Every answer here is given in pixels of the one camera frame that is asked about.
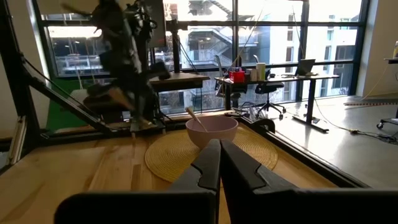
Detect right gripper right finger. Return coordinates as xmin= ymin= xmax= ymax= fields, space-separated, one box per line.
xmin=221 ymin=139 xmax=398 ymax=224

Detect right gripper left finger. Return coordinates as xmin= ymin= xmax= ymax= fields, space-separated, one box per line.
xmin=54 ymin=139 xmax=222 ymax=224

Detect lavender ceramic bowl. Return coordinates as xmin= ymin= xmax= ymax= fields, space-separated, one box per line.
xmin=185 ymin=115 xmax=239 ymax=149

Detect silver metal spoon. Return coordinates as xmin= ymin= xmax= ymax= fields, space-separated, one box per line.
xmin=185 ymin=106 xmax=208 ymax=133

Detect green panel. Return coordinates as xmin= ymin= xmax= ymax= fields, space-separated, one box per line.
xmin=45 ymin=79 xmax=94 ymax=131

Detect round woven straw placemat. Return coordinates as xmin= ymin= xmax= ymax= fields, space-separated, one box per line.
xmin=144 ymin=126 xmax=279 ymax=184

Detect wooden top desk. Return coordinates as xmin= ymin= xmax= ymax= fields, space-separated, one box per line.
xmin=148 ymin=72 xmax=211 ymax=93

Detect long black-legged desk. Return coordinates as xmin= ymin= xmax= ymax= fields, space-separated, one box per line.
xmin=214 ymin=73 xmax=340 ymax=133

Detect black office chair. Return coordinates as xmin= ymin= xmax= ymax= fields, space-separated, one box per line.
xmin=253 ymin=68 xmax=287 ymax=121

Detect red box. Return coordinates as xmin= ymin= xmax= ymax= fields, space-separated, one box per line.
xmin=228 ymin=69 xmax=247 ymax=84

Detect open laptop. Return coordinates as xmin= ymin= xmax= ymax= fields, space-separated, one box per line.
xmin=294 ymin=58 xmax=317 ymax=77

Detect black table edge rail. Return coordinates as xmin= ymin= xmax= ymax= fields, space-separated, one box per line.
xmin=239 ymin=116 xmax=371 ymax=189

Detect black rig frame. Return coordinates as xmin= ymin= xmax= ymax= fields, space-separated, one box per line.
xmin=0 ymin=0 xmax=114 ymax=139

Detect black edge bracket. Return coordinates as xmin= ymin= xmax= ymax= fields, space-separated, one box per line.
xmin=249 ymin=118 xmax=277 ymax=135

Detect floor cable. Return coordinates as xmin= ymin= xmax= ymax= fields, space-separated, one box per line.
xmin=313 ymin=98 xmax=398 ymax=144

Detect black window frame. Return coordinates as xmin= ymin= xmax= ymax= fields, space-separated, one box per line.
xmin=30 ymin=0 xmax=371 ymax=98

